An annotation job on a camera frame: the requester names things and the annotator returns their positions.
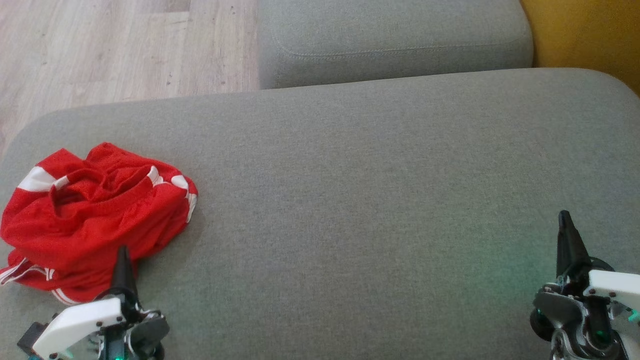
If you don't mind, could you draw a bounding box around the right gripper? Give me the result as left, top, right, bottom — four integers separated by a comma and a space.
529, 210, 640, 360

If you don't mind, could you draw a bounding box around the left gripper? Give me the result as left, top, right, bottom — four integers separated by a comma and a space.
32, 245, 171, 360

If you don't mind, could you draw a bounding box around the red shorts white band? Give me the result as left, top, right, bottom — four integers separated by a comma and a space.
0, 142, 199, 266

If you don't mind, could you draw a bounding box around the large grey sofa seat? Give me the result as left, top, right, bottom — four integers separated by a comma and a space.
0, 67, 640, 360

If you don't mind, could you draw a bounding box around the small grey sofa cushion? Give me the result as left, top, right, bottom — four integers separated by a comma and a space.
257, 0, 535, 90

